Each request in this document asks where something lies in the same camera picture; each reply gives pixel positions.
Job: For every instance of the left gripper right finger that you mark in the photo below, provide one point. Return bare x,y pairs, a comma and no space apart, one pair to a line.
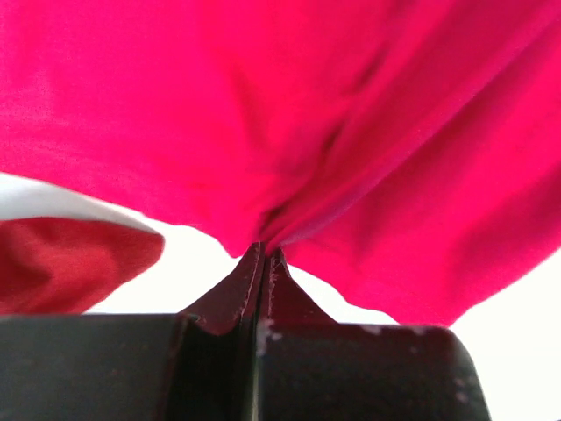
284,301

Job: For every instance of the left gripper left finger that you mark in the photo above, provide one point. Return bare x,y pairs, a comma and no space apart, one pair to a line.
234,299

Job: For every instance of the bright pink-red t shirt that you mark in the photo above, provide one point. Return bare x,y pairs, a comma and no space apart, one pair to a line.
406,152

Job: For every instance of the dark red t shirt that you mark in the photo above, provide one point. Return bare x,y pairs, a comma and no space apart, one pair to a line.
63,265

